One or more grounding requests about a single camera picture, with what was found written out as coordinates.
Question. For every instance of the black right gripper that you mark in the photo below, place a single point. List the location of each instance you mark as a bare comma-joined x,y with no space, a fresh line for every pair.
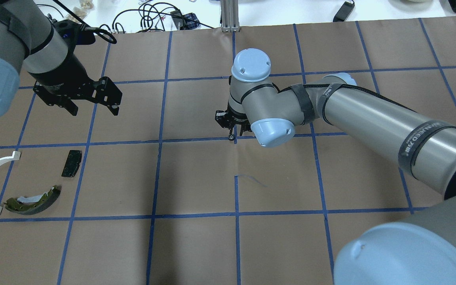
236,116

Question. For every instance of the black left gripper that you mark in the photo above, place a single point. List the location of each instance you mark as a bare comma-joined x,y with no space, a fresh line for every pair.
61,73

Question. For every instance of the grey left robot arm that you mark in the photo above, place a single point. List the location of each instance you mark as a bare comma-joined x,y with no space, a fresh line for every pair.
31,41

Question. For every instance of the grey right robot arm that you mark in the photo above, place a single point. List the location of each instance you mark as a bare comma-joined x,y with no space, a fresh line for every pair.
418,250

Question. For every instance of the black brake pad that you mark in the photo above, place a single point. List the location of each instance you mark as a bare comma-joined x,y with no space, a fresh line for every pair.
72,163

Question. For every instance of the bag of wooden pieces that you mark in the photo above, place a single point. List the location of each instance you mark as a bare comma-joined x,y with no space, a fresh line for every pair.
83,8

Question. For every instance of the olive brake shoe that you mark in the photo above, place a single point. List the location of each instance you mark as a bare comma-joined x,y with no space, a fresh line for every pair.
35,204

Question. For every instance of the black power adapter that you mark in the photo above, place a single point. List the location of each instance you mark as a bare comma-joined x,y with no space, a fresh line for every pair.
344,11

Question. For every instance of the aluminium frame post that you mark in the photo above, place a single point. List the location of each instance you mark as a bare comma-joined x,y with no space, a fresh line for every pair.
229,15

